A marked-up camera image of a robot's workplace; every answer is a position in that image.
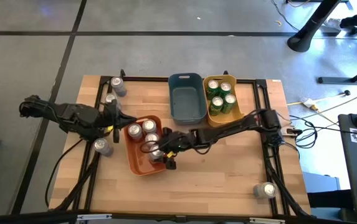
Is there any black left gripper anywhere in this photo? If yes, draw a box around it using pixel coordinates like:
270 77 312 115
97 100 138 144

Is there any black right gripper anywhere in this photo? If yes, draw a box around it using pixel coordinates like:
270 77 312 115
161 126 198 170

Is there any silver and blue soda can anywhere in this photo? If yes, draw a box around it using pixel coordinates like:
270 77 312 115
92 138 115 157
104 92 122 110
252 182 278 200
110 76 128 98

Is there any orange plastic bin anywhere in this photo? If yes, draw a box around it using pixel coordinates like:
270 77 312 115
123 114 168 177

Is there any green Sprite soda can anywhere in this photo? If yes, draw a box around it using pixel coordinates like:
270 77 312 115
206 79 220 100
221 93 237 114
219 82 232 98
209 96 224 116

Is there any blue plastic bin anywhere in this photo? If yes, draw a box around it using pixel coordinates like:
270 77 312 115
168 72 207 126

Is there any yellow plastic bin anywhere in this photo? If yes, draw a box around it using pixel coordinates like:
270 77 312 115
202 73 245 128

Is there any grey box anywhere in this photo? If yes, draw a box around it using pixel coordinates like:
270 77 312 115
302 171 341 194

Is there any black flared stand leg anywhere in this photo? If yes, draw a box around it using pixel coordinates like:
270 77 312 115
286 0 341 53

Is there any black desk foot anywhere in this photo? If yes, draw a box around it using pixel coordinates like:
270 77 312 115
317 60 357 85

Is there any person's white shoe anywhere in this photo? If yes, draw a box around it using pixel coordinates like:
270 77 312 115
324 17 343 30

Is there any black aluminium table frame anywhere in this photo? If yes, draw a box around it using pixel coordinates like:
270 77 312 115
53 68 312 218

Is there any silver metal bracket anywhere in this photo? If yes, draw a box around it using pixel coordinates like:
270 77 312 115
249 217 287 224
76 213 113 222

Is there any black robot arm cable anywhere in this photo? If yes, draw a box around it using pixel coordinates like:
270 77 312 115
44 139 84 208

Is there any black cable tangle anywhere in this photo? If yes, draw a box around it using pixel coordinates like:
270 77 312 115
285 113 322 150

